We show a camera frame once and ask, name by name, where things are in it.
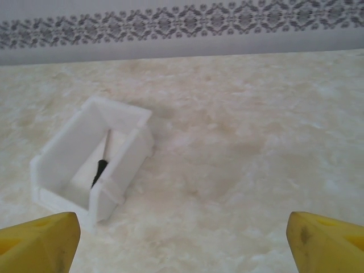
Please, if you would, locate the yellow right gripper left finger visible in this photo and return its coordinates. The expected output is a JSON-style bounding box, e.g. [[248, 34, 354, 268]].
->
[[0, 212, 81, 273]]

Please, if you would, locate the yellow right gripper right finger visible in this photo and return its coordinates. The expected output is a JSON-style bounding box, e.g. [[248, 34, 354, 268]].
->
[[286, 210, 364, 273]]

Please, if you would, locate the white plastic bin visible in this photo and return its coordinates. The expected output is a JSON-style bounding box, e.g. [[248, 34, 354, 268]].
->
[[29, 96, 155, 231]]

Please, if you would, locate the grey patterned curtain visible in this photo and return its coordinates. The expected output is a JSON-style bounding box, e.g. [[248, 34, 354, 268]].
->
[[0, 0, 364, 67]]

